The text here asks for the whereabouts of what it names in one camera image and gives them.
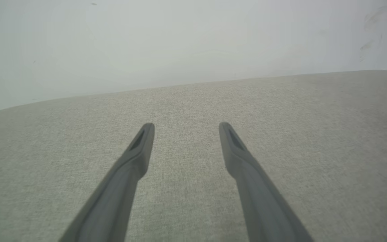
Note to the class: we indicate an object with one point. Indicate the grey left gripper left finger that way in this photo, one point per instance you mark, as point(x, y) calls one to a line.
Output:
point(113, 205)

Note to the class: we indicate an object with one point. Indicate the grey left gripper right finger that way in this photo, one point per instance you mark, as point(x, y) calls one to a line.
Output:
point(264, 208)

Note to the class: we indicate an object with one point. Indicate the grey fabric covered surface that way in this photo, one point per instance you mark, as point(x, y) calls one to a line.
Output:
point(186, 201)

